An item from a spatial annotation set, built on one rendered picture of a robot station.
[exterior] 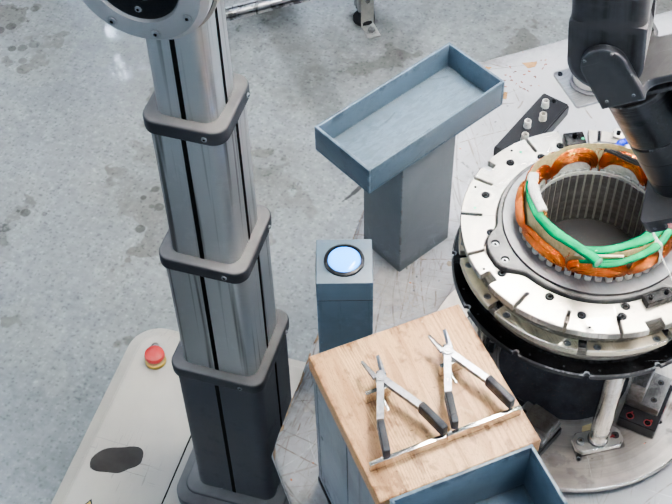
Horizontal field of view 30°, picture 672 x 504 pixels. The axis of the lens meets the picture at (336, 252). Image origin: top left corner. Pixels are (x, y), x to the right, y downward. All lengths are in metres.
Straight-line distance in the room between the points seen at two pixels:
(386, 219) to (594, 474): 0.46
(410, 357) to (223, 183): 0.34
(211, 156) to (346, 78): 1.77
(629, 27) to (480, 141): 1.11
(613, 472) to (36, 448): 1.37
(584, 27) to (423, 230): 0.92
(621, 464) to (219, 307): 0.58
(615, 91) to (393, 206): 0.82
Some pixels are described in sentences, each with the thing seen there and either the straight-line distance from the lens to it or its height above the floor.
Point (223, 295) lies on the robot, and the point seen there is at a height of 0.86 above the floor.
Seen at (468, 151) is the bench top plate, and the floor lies 0.78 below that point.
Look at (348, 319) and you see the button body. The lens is 1.59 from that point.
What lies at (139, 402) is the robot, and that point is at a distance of 2.38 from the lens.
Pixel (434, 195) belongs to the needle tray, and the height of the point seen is 0.90.
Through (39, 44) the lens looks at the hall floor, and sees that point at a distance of 3.50.
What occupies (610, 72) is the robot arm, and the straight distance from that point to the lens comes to 0.97.
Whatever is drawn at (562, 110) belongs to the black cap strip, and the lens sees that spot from 2.08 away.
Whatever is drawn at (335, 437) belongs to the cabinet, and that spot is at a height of 0.99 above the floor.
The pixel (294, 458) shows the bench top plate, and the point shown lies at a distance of 1.69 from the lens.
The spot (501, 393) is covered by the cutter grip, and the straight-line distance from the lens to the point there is 1.37.
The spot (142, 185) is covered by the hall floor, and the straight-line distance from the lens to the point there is 3.07.
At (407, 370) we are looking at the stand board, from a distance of 1.42.
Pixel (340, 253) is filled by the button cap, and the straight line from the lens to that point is 1.55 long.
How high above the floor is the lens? 2.24
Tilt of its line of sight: 51 degrees down
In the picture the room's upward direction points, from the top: 2 degrees counter-clockwise
